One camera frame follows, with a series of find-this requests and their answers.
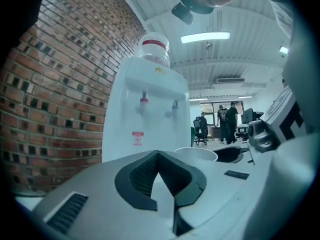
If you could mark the ceiling air vent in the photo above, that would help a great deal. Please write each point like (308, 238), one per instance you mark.
(230, 80)

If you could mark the black head-mounted camera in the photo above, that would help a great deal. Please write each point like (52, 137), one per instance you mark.
(183, 12)

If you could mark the brown wooden desk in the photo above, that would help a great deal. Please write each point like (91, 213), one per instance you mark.
(213, 132)

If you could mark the black office chair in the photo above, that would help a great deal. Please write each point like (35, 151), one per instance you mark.
(198, 135)

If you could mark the clear water jug red label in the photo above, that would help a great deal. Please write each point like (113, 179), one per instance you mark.
(155, 49)

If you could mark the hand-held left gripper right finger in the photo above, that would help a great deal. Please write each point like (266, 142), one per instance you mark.
(220, 184)

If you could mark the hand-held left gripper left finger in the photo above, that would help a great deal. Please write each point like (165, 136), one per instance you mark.
(100, 184)

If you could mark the white water dispenser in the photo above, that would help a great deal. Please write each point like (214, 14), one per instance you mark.
(140, 129)

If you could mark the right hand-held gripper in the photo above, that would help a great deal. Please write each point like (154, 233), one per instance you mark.
(275, 124)

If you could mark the large glass window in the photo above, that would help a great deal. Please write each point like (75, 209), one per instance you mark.
(208, 106)

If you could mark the white paper cup green print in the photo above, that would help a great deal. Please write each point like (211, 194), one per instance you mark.
(195, 154)

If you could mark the white-backed office chair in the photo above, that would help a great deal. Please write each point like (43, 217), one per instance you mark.
(242, 131)

